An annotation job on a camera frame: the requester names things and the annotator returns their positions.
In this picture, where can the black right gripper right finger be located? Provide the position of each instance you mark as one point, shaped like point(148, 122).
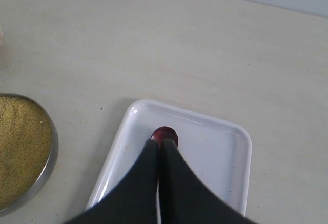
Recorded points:
point(183, 198)

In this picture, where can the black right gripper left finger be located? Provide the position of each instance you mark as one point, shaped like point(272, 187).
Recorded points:
point(133, 199)

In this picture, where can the dark red wooden spoon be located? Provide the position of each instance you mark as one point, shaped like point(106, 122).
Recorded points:
point(164, 133)

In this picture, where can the white rectangular tray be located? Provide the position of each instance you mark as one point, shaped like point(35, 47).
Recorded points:
point(217, 151)

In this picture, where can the round metal bowl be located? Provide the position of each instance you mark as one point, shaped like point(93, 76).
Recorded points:
point(47, 167)

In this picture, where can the yellow millet grains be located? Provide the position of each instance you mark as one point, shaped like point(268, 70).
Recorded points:
point(20, 144)

